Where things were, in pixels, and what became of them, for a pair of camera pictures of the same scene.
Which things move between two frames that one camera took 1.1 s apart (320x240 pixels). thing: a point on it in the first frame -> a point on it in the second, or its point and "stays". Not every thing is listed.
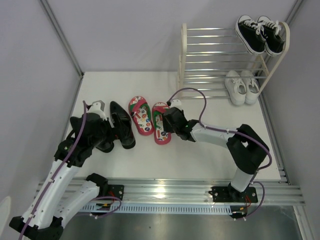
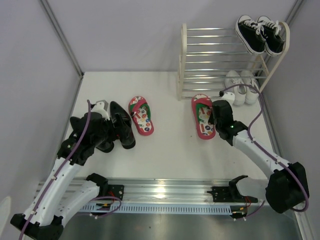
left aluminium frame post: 64,38 stays
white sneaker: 235,88 stays
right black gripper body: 167,128 -> 212,121
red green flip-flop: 141,111 stays
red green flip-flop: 161,137 -> 202,105
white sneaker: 251,87 stays
